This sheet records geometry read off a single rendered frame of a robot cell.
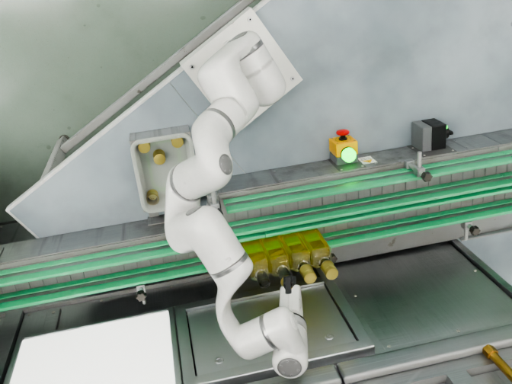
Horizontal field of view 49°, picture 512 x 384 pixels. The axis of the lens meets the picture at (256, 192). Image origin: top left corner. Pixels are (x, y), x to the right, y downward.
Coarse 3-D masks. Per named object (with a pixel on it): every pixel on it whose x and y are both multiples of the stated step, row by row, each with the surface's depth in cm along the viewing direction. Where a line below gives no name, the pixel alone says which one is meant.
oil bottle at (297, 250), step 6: (288, 234) 160; (294, 234) 160; (282, 240) 158; (288, 240) 157; (294, 240) 157; (300, 240) 156; (288, 246) 154; (294, 246) 153; (300, 246) 153; (306, 246) 153; (288, 252) 152; (294, 252) 150; (300, 252) 150; (306, 252) 150; (294, 258) 149; (300, 258) 149; (306, 258) 149; (294, 264) 150; (294, 270) 151
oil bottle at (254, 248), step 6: (252, 240) 159; (258, 240) 159; (246, 246) 156; (252, 246) 156; (258, 246) 156; (246, 252) 153; (252, 252) 153; (258, 252) 153; (264, 252) 153; (252, 258) 150; (258, 258) 150; (264, 258) 149; (258, 264) 148; (264, 264) 148; (252, 270) 148; (252, 276) 148
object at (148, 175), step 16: (160, 144) 162; (192, 144) 157; (144, 160) 163; (176, 160) 165; (144, 176) 165; (160, 176) 166; (144, 192) 163; (160, 192) 168; (144, 208) 161; (160, 208) 162
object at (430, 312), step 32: (384, 256) 180; (416, 256) 178; (448, 256) 176; (128, 288) 176; (160, 288) 176; (192, 288) 174; (256, 288) 171; (352, 288) 165; (384, 288) 164; (416, 288) 162; (448, 288) 160; (480, 288) 159; (0, 320) 168; (32, 320) 167; (64, 320) 165; (96, 320) 164; (384, 320) 150; (416, 320) 149; (448, 320) 147; (480, 320) 146; (0, 352) 152; (384, 352) 137; (416, 352) 133; (448, 352) 132; (480, 352) 133
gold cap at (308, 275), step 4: (304, 264) 146; (308, 264) 146; (300, 268) 146; (304, 268) 145; (308, 268) 144; (300, 272) 146; (304, 272) 144; (308, 272) 143; (312, 272) 143; (304, 276) 143; (308, 276) 143; (312, 276) 143; (316, 276) 143; (304, 280) 143; (308, 280) 143; (312, 280) 144
